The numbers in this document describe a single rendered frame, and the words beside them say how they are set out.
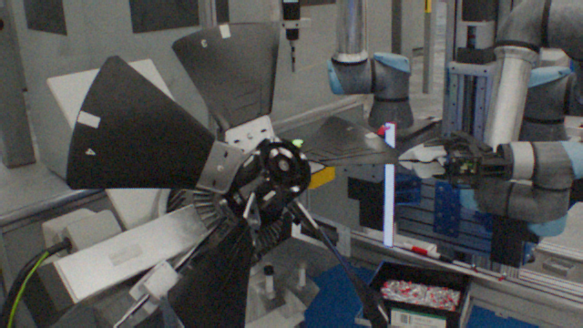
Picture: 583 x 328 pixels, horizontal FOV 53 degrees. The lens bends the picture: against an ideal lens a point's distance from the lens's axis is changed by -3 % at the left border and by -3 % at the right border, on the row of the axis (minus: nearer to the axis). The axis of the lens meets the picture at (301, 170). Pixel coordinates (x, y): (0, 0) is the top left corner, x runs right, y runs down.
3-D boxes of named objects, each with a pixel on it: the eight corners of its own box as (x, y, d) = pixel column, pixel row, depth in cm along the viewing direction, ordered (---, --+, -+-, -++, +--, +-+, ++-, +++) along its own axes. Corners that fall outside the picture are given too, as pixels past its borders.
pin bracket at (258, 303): (230, 298, 120) (253, 283, 114) (250, 290, 124) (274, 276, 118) (242, 325, 119) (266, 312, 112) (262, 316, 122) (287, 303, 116)
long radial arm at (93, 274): (168, 226, 120) (194, 201, 112) (187, 259, 119) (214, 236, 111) (35, 284, 99) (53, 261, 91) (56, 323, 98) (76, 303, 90)
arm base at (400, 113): (383, 116, 208) (383, 87, 205) (421, 121, 199) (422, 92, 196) (359, 125, 197) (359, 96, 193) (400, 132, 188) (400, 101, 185)
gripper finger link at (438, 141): (424, 139, 117) (468, 138, 116) (423, 136, 118) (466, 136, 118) (423, 160, 119) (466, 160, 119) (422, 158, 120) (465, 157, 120)
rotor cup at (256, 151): (200, 189, 109) (235, 155, 100) (241, 148, 119) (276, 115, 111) (255, 244, 110) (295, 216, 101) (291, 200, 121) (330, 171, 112)
